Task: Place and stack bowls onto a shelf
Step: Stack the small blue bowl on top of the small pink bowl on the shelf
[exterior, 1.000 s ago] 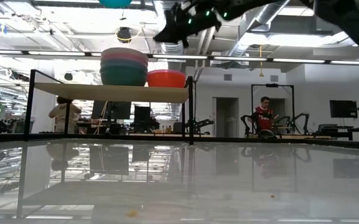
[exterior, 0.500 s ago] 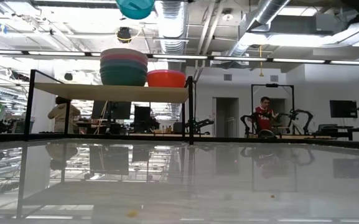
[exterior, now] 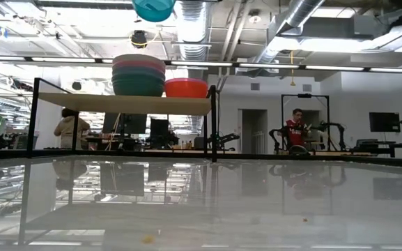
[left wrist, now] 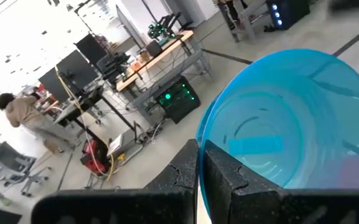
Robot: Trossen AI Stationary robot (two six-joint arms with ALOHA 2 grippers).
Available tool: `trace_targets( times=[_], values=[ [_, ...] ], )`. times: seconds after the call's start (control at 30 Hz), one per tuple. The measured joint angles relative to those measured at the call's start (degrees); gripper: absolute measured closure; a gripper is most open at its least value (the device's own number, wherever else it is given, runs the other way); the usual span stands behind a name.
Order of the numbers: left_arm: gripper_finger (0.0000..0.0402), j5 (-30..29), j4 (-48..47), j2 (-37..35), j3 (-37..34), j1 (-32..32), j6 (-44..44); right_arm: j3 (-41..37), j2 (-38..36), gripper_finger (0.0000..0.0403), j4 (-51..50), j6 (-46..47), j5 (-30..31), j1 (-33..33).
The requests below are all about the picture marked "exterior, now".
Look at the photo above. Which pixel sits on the red plastic bowl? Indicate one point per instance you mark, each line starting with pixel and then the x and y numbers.
pixel 186 89

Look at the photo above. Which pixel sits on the light blue plastic bowl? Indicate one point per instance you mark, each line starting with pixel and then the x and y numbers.
pixel 138 71

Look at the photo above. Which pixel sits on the pink plastic bowl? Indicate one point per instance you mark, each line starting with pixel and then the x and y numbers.
pixel 138 65

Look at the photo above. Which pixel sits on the teal blue plastic bowl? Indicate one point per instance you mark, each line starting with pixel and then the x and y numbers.
pixel 153 10

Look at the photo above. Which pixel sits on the light wooden shelf board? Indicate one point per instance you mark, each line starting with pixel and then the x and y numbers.
pixel 124 104

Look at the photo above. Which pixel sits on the small black desk monitor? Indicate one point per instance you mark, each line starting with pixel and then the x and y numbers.
pixel 159 128

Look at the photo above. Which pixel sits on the large black desk monitor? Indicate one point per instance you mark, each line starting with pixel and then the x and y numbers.
pixel 134 123

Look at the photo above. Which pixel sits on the green plastic bowl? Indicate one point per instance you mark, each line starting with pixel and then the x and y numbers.
pixel 138 87

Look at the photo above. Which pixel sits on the overhead bar with light strips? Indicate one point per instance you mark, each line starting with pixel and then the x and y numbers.
pixel 270 65

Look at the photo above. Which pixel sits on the seated person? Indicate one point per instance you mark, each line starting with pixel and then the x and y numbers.
pixel 294 134

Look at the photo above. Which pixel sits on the standing person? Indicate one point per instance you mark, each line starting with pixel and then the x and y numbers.
pixel 68 130

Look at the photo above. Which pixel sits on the black table edge rail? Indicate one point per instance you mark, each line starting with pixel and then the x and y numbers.
pixel 117 153

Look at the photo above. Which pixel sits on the vertical spiral ventilation duct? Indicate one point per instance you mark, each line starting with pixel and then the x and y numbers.
pixel 193 35

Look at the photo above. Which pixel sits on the black overhead camera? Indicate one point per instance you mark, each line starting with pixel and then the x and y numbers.
pixel 139 38

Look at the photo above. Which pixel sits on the black rectangular rig frame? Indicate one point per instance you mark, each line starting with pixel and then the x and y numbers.
pixel 305 95

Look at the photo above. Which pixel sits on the slanted spiral ventilation duct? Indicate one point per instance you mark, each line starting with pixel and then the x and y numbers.
pixel 301 10

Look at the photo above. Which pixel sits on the wall-mounted black screen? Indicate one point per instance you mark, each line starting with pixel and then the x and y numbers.
pixel 384 122

